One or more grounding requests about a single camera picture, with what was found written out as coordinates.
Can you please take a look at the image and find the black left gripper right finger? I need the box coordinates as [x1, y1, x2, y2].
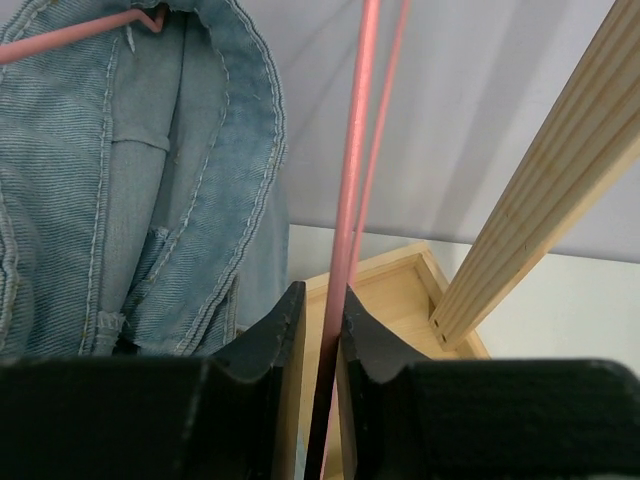
[337, 292, 639, 479]

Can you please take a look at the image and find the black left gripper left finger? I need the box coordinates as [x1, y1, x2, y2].
[1, 282, 306, 479]

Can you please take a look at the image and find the pink wire hanger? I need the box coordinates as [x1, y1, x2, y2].
[304, 1, 411, 479]

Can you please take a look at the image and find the pink hanger under denim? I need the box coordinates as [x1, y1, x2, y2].
[1, 4, 169, 66]

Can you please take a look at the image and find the wooden clothes rack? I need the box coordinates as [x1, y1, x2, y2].
[301, 1, 639, 479]

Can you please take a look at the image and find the light blue denim garment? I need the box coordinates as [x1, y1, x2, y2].
[1, 1, 289, 358]

